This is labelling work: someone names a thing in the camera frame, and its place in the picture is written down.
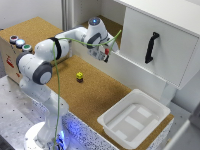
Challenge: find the red button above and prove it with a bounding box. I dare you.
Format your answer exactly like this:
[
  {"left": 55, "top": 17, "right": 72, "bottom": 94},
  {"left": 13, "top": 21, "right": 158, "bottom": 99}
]
[{"left": 9, "top": 34, "right": 20, "bottom": 45}]

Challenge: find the white plastic box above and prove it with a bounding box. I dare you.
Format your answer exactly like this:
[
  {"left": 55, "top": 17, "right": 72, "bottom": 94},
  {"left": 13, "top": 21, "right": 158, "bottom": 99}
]
[{"left": 96, "top": 88, "right": 172, "bottom": 150}]

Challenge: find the white cabinet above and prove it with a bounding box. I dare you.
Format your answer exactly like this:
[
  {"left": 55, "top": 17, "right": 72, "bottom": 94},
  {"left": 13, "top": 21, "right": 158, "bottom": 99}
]
[{"left": 61, "top": 0, "right": 200, "bottom": 108}]

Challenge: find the green cable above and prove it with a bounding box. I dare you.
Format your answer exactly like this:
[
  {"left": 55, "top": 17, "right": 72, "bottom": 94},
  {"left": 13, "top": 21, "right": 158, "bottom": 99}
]
[{"left": 51, "top": 29, "right": 123, "bottom": 150}]

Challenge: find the white sliding door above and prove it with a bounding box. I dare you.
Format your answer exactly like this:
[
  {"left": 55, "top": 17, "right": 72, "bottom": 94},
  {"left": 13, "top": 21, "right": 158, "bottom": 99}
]
[{"left": 118, "top": 6, "right": 200, "bottom": 91}]

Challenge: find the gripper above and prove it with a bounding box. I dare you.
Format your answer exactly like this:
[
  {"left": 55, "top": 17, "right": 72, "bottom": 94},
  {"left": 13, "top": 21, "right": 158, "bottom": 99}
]
[{"left": 87, "top": 43, "right": 108, "bottom": 62}]

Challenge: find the black door handle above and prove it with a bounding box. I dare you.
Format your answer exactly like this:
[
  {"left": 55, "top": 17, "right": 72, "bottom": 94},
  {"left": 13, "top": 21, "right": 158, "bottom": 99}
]
[{"left": 144, "top": 31, "right": 160, "bottom": 65}]

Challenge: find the yellow block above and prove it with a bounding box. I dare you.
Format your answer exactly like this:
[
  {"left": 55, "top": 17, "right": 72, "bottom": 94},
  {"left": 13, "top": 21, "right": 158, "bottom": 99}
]
[{"left": 75, "top": 71, "right": 85, "bottom": 83}]

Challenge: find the blue button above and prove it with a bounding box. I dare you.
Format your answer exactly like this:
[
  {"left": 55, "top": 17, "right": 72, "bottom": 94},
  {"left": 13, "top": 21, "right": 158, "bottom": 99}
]
[{"left": 15, "top": 38, "right": 27, "bottom": 49}]

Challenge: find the green button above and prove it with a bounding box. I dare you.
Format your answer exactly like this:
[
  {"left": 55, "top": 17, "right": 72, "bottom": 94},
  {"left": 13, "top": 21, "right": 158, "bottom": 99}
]
[{"left": 21, "top": 43, "right": 33, "bottom": 54}]

